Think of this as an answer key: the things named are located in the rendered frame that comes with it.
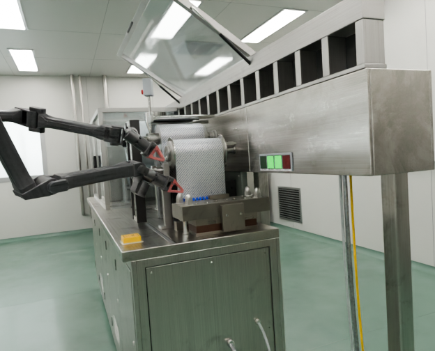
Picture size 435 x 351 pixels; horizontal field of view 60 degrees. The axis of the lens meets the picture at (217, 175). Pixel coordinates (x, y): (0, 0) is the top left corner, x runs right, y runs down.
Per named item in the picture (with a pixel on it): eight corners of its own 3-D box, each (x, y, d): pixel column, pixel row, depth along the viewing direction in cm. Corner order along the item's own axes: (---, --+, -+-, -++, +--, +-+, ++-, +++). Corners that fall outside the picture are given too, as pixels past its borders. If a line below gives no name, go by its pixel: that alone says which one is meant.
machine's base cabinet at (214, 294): (96, 286, 376) (89, 200, 371) (159, 275, 400) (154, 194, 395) (146, 485, 142) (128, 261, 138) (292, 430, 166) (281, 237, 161)
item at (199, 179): (178, 203, 171) (175, 163, 170) (225, 198, 180) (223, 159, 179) (178, 204, 171) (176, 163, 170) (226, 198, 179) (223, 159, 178)
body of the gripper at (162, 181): (167, 191, 164) (152, 184, 161) (162, 189, 173) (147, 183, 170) (173, 177, 164) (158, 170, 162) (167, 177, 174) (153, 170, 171)
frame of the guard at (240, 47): (112, 60, 253) (118, 51, 254) (181, 105, 271) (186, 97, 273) (146, -14, 148) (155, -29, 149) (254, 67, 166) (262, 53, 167)
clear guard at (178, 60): (121, 54, 251) (121, 53, 251) (184, 96, 268) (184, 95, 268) (156, -16, 153) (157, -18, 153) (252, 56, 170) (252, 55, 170)
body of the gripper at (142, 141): (148, 155, 166) (134, 145, 163) (143, 156, 175) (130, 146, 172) (156, 143, 167) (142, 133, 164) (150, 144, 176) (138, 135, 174)
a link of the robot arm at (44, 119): (24, 130, 168) (26, 106, 165) (32, 129, 173) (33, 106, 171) (116, 148, 164) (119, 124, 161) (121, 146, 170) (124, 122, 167)
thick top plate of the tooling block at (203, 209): (172, 216, 166) (171, 203, 166) (253, 206, 181) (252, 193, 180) (182, 221, 151) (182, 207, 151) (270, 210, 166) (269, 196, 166)
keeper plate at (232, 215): (222, 230, 157) (219, 205, 157) (243, 228, 161) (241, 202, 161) (224, 232, 155) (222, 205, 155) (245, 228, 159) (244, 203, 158)
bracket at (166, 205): (157, 228, 180) (153, 164, 178) (171, 226, 182) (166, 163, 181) (159, 229, 175) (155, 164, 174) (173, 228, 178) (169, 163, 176)
